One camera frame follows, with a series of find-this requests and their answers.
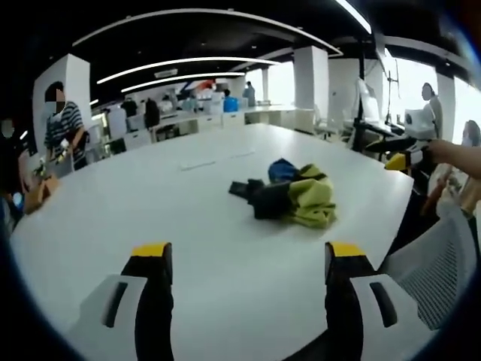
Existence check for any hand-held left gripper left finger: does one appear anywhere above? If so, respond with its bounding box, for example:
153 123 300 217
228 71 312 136
66 242 174 361

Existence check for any grey mesh office chair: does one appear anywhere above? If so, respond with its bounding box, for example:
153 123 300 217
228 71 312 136
378 205 475 332

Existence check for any person's right hand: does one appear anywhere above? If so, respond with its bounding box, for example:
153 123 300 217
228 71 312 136
426 140 458 166

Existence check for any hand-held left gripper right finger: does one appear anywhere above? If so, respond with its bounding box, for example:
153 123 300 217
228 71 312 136
324 241 400 361

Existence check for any brown cardboard box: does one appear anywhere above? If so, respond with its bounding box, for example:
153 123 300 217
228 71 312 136
23 174 62 216

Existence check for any long curved ceiling light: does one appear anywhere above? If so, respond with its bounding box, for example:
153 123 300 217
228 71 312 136
95 56 281 85

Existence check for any pile of colourful clothes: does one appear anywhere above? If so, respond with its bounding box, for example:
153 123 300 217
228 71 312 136
229 158 338 229

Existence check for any white computer monitor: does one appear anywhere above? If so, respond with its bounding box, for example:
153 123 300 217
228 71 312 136
354 77 381 127

